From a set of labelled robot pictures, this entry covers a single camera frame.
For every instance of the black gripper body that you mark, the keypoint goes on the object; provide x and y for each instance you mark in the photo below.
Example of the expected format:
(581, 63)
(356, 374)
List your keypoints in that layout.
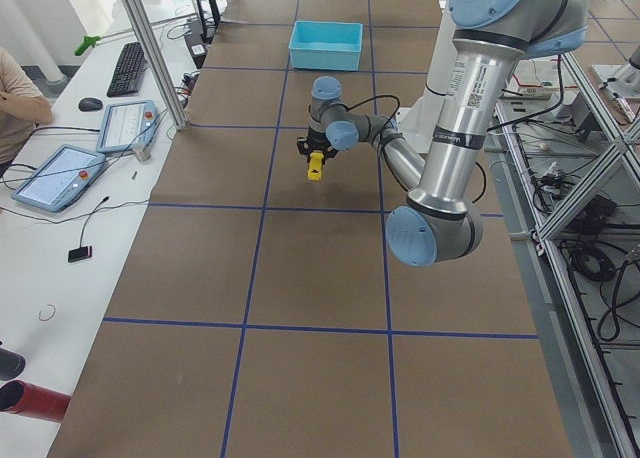
(314, 143)

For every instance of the yellow beetle toy car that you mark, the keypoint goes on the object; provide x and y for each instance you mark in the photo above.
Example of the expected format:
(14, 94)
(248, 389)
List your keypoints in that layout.
(315, 168)

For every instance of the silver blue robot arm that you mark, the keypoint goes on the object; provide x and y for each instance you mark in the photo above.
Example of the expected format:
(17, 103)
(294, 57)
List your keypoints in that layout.
(437, 222)

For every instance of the light blue plastic bin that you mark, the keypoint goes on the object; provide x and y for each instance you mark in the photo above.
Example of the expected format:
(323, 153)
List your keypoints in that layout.
(324, 45)

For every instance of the far teach pendant tablet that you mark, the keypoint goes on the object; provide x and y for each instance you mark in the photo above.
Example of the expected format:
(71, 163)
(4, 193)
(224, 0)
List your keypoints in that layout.
(125, 125)

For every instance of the teach pendant tablet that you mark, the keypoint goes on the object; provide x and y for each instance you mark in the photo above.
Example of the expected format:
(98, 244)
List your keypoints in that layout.
(61, 179)
(125, 125)

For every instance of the black keyboard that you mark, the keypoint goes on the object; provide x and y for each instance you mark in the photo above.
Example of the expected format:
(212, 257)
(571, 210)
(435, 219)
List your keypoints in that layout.
(128, 72)

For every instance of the black computer mouse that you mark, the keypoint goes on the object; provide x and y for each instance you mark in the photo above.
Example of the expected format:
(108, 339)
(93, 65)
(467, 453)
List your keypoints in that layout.
(90, 104)

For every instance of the small black red device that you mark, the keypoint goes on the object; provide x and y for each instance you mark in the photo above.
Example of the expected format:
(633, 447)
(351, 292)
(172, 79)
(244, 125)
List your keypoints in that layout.
(79, 254)

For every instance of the near teach pendant tablet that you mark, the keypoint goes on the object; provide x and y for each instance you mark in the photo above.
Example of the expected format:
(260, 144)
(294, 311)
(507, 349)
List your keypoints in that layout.
(61, 179)

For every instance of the seated person beige shirt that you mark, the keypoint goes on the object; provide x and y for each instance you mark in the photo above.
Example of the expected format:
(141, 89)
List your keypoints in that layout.
(23, 107)

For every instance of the rubber band loop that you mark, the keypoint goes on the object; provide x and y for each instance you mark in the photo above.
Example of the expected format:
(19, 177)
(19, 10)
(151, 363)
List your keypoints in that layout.
(47, 312)

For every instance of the black cylinder tube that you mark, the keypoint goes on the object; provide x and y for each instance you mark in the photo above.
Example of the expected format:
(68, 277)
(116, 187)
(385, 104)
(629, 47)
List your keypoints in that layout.
(11, 364)

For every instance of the red cylinder tube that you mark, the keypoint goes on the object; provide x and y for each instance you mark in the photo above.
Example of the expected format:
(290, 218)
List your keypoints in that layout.
(33, 401)

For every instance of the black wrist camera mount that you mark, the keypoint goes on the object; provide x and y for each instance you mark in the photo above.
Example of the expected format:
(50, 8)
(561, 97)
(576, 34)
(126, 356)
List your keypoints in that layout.
(303, 146)

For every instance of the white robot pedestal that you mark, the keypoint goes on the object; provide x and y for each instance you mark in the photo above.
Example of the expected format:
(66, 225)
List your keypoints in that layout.
(417, 122)

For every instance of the aluminium frame post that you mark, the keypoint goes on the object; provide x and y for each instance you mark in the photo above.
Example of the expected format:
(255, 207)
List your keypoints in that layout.
(143, 30)

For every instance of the green handled tool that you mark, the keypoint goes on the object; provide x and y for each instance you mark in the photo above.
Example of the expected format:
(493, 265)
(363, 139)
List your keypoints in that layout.
(87, 43)

